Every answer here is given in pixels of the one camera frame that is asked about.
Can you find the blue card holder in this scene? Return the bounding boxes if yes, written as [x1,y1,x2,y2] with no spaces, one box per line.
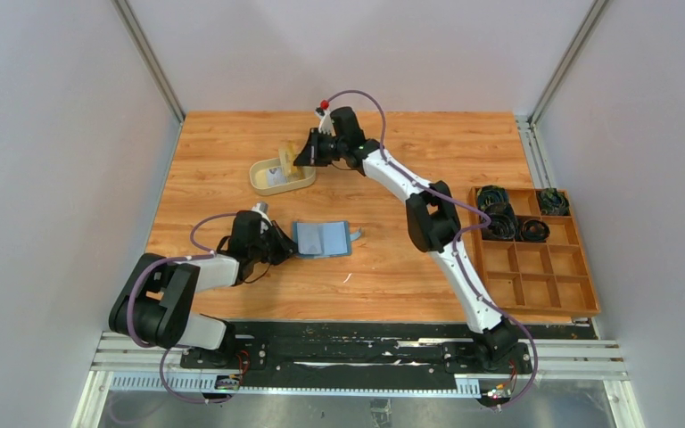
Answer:
[293,220,362,259]

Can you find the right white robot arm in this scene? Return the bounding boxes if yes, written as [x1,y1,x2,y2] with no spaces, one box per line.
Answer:
[293,102,532,373]

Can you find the left aluminium corner post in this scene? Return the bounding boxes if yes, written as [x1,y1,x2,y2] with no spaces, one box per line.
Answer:
[111,0,186,125]

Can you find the black coiled cable left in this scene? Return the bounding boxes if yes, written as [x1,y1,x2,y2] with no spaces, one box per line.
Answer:
[480,202,520,242]

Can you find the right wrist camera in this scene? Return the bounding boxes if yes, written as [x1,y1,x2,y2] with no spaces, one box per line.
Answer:
[314,99,334,136]

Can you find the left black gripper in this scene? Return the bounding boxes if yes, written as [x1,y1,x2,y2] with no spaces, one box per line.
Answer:
[251,222,303,268]

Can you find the right aluminium corner post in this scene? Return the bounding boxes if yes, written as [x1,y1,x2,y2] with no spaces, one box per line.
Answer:
[528,0,611,128]

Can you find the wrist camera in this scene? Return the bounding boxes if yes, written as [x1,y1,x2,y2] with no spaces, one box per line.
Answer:
[251,202,272,228]
[314,99,334,136]

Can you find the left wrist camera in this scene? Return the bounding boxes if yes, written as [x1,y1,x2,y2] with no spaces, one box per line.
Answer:
[251,202,272,228]

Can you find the card in tray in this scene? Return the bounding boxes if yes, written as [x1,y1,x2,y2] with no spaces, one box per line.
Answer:
[265,167,287,187]

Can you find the coiled cable top right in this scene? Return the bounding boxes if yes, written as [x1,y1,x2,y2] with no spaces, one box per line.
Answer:
[536,187,571,218]

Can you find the aluminium rail frame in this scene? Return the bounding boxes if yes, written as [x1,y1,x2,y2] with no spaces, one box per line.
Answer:
[72,333,644,427]

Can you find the wooden compartment organizer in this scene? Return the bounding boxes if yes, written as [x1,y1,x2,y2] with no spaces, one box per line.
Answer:
[468,185,601,318]

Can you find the beige oval tray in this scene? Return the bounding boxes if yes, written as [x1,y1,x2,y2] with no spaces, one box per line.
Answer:
[249,154,317,196]

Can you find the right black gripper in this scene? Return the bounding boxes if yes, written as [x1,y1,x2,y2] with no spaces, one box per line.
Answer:
[295,127,349,166]

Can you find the black coiled cable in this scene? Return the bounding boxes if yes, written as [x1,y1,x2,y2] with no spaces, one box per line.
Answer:
[480,202,520,242]
[518,217,551,243]

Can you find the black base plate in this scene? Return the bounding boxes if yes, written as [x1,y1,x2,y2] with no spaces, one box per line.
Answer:
[164,321,534,391]

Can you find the aluminium corner post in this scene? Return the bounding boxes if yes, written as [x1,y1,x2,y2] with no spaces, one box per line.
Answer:
[528,0,611,128]
[111,0,186,125]

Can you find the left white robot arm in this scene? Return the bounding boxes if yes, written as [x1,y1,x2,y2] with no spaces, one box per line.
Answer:
[108,208,298,368]

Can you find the black coiled cable middle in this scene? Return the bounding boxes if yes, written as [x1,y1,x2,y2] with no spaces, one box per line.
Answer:
[518,217,551,243]

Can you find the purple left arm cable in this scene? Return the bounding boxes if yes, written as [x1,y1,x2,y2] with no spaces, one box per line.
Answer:
[126,212,240,406]

